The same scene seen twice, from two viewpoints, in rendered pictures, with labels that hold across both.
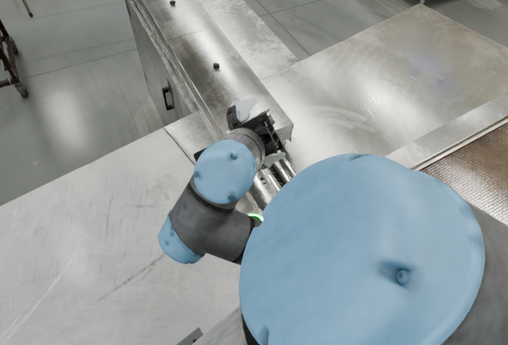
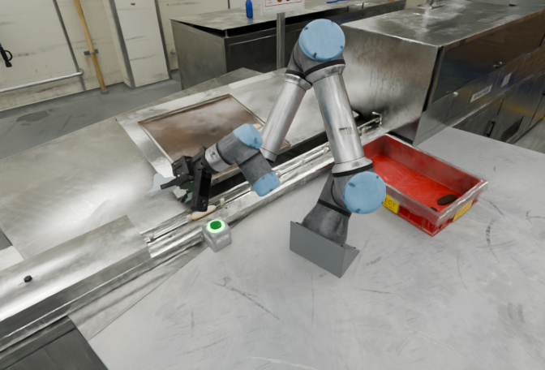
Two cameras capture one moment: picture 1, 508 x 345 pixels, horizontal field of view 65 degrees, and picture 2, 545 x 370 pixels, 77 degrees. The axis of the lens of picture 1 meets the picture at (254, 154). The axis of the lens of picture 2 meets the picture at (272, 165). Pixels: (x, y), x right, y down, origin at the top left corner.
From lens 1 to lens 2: 0.95 m
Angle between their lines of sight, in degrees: 72
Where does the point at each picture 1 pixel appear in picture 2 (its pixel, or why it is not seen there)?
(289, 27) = not seen: outside the picture
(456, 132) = (148, 147)
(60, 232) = not seen: outside the picture
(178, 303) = (267, 270)
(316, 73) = (39, 230)
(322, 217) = (320, 34)
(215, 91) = (71, 272)
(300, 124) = not seen: hidden behind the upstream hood
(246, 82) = (63, 251)
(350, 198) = (318, 27)
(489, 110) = (134, 134)
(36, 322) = (307, 356)
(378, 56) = (30, 195)
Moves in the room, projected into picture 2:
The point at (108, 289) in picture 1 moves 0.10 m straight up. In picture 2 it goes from (269, 316) to (268, 294)
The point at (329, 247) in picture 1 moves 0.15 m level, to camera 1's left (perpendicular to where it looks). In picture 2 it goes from (327, 32) to (351, 48)
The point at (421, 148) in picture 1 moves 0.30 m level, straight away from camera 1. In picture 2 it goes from (156, 160) to (97, 148)
